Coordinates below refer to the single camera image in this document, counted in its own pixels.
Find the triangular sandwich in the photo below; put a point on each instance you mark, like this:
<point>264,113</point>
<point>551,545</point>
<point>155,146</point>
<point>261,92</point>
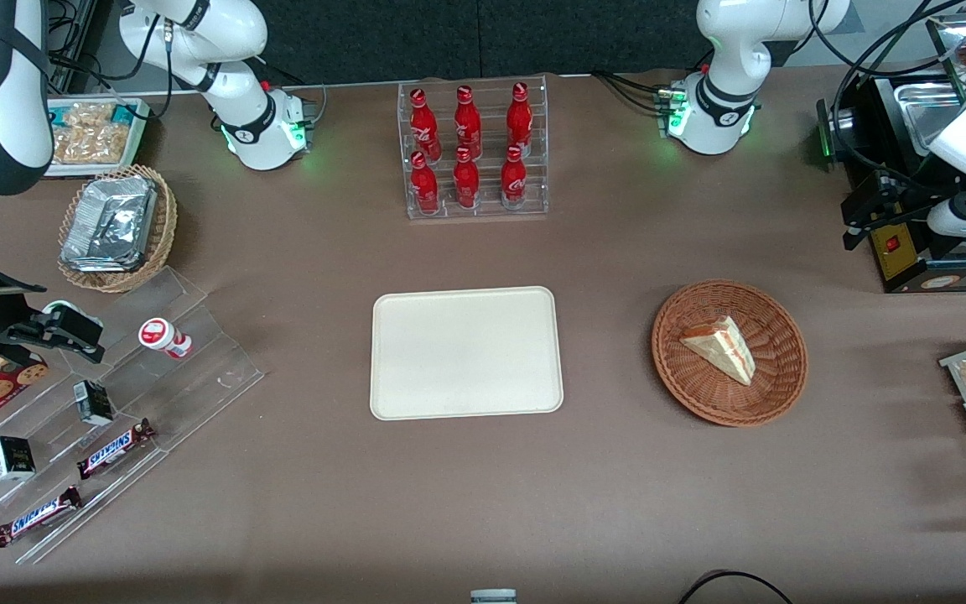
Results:
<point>722,348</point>

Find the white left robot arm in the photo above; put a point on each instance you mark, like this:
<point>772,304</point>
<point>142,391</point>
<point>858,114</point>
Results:
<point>726,50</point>

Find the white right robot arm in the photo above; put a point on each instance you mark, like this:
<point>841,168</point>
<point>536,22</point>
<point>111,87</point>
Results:
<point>198,33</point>

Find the oval tan wicker basket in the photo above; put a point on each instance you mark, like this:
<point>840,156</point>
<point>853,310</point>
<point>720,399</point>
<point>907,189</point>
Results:
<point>166,218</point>

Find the white snack tray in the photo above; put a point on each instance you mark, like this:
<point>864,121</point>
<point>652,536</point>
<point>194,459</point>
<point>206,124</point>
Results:
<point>137,126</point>

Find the round brown wicker basket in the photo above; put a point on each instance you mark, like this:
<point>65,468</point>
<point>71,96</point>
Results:
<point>701,394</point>

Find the cream rectangular plastic tray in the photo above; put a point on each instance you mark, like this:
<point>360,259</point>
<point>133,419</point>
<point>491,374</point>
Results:
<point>466,352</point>

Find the steel warmer pan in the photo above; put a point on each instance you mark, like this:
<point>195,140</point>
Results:
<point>919,109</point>

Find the black food warmer case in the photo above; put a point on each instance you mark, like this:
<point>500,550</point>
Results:
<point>906,260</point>

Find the small black carton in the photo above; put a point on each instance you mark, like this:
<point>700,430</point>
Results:
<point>12,458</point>
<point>94,403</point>

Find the red white yogurt bottle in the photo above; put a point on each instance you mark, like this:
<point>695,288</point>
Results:
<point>160,335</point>

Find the stacked silver foil containers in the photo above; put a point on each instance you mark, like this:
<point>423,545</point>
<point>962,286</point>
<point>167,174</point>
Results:
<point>110,222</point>

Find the Snickers chocolate bar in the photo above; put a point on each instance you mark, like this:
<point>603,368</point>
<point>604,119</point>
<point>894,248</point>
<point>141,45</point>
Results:
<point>37,516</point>
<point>114,449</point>

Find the clear acrylic stepped display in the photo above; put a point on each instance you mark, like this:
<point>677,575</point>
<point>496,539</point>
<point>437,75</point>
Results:
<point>198,386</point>

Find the red cola bottle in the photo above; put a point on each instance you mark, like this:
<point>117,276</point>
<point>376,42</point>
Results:
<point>468,122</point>
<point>520,117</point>
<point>424,189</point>
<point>514,180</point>
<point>424,126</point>
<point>466,183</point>

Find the clear acrylic bottle rack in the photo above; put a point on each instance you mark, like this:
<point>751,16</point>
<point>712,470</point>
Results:
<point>487,214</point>

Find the grey white device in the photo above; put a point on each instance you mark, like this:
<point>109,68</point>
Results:
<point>493,597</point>

